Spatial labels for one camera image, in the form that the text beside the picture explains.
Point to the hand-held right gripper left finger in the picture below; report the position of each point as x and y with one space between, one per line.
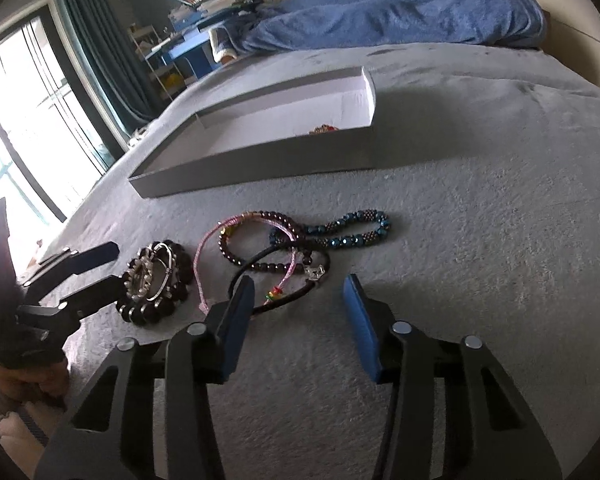
236 327

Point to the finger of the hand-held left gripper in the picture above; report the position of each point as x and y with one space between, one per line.
100 292
92 256

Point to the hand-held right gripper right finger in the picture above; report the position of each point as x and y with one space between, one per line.
362 330

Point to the silver bangle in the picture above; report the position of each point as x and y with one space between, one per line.
168 273

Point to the grey cardboard box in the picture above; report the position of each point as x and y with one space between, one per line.
260 157

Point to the person's left hand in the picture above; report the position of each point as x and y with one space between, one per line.
35 379

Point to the white bag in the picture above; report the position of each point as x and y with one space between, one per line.
139 135

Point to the black framed window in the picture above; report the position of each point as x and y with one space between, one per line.
25 125

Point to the grey bed sheet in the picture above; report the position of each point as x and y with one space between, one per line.
480 210

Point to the yellow toy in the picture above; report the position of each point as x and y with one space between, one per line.
171 80

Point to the teal curtain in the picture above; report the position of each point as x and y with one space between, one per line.
105 60

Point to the grey fleece-lined garment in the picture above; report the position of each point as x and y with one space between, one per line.
225 45

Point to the stack of papers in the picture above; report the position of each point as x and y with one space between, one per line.
225 2

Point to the blue fleece blanket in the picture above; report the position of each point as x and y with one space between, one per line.
405 10

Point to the cream padded headboard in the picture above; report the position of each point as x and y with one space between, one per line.
580 35

